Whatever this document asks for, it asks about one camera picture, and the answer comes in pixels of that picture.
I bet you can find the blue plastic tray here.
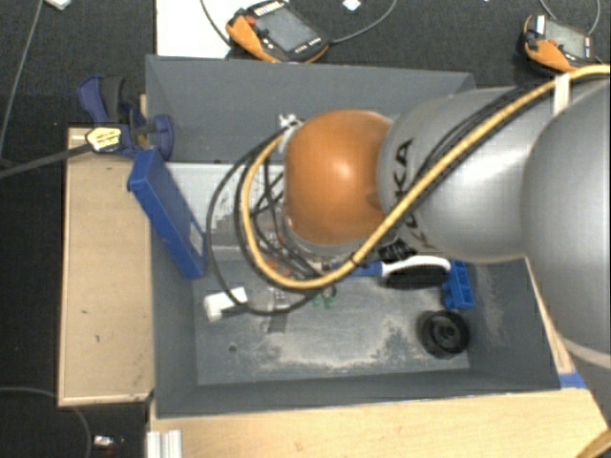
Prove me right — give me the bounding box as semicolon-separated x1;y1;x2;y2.
127;147;208;281

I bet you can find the blue toy brick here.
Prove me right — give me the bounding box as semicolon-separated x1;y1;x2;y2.
440;260;476;311

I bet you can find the white rectangular block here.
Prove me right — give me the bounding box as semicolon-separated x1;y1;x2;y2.
203;285;250;323

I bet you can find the blue and white brush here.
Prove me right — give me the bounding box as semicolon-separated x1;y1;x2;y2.
333;254;453;290

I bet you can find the grey metal bin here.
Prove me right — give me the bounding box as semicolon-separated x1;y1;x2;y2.
144;54;562;418

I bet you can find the black round ring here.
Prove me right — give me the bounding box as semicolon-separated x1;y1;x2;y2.
416;309;472;361

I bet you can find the pale wood board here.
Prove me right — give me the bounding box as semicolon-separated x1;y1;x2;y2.
57;126;157;407

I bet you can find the black cylinder on white bracket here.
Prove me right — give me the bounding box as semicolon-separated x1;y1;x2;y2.
379;241;408;262

